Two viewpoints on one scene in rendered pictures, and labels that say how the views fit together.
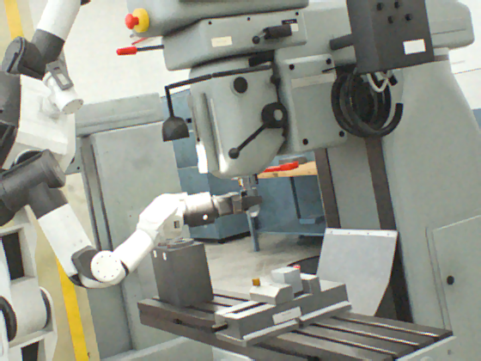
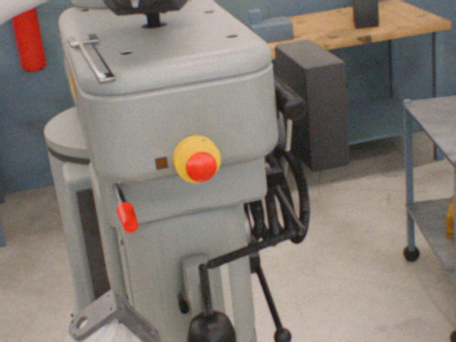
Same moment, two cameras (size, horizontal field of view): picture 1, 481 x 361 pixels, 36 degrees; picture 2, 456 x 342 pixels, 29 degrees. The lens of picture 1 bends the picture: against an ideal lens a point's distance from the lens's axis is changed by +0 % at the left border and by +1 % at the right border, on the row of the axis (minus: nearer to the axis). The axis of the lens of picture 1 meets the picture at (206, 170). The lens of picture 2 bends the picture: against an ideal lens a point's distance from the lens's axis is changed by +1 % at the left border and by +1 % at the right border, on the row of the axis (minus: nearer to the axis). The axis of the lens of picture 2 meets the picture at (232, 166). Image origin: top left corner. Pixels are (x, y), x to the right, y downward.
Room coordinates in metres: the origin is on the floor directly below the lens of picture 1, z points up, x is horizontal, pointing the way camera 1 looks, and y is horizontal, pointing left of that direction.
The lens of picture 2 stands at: (1.56, 1.08, 2.18)
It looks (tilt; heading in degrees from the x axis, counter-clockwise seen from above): 22 degrees down; 288
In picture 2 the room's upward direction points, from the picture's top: 6 degrees counter-clockwise
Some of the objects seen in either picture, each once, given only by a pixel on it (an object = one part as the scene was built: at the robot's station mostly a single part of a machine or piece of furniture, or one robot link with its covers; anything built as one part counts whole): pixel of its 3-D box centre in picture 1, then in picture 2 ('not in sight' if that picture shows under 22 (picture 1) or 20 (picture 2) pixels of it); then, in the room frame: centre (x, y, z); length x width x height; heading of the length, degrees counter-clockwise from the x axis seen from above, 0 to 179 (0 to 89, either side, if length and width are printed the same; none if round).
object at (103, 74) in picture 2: not in sight; (93, 57); (2.07, 0.08, 1.89); 0.24 x 0.04 x 0.01; 122
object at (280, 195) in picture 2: (241, 70); (287, 208); (1.88, -0.14, 1.58); 0.17 x 0.01 x 0.01; 116
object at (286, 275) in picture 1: (287, 280); not in sight; (1.96, -0.16, 1.02); 0.06 x 0.05 x 0.06; 28
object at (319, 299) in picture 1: (281, 302); not in sight; (1.95, -0.13, 0.97); 0.35 x 0.15 x 0.11; 118
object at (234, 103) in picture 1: (236, 117); (187, 272); (2.05, -0.11, 1.47); 0.21 x 0.19 x 0.32; 30
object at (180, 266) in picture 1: (179, 269); not in sight; (2.46, 0.15, 1.01); 0.22 x 0.12 x 0.20; 22
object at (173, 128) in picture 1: (173, 127); (211, 332); (1.96, 0.06, 1.47); 0.07 x 0.07 x 0.06
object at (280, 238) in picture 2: (191, 81); (256, 247); (1.90, -0.01, 1.58); 0.17 x 0.01 x 0.01; 47
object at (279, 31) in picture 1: (269, 35); not in sight; (1.97, -0.23, 1.66); 0.12 x 0.04 x 0.04; 120
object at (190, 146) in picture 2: (140, 20); (196, 159); (1.94, 0.09, 1.76); 0.06 x 0.02 x 0.06; 30
